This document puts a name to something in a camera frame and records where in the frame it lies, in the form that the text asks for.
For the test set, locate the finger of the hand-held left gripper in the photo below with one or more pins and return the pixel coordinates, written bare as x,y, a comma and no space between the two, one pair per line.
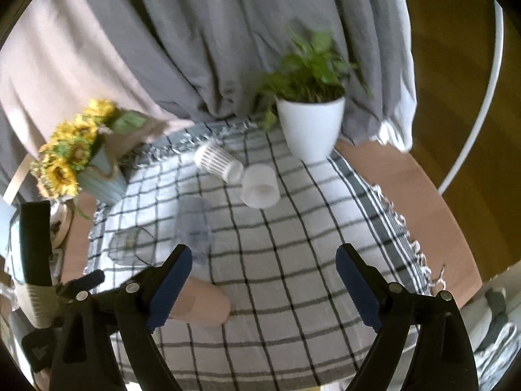
87,279

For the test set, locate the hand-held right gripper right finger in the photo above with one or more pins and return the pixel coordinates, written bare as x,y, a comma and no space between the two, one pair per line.
358,285

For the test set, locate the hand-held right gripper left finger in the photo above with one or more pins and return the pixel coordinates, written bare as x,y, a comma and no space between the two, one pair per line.
171,285

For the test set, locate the pink cup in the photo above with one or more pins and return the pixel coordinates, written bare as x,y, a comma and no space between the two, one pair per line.
205,301

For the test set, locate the clear glass cup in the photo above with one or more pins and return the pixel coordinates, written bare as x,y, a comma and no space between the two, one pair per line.
195,228
127,248

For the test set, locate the white ribbed cup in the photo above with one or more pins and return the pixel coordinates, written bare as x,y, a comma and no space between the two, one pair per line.
215,161

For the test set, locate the frosted white cup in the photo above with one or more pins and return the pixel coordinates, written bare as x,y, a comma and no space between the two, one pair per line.
260,185

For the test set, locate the checked tablecloth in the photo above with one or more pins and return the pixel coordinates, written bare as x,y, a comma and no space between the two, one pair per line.
285,252

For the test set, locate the light blue flower pot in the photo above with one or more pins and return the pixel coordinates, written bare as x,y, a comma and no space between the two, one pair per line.
104,181

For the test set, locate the yellow sunflower bouquet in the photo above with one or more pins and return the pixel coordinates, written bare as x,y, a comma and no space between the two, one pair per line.
73,142

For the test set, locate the grey cloth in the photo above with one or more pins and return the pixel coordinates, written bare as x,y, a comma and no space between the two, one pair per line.
494,326

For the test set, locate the white plant pot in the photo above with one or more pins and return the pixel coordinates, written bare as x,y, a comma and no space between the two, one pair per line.
311,126

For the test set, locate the beige curtain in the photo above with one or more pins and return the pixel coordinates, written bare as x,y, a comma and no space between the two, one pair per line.
69,69

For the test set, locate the white curtain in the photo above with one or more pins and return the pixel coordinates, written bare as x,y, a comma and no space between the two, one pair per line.
401,69

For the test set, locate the green leafy plant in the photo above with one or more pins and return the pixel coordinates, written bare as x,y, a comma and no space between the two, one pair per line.
313,69

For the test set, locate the white curved tube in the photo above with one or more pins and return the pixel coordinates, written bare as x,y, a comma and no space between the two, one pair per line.
490,89

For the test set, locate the grey curtain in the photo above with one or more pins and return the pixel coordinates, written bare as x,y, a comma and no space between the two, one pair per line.
228,36

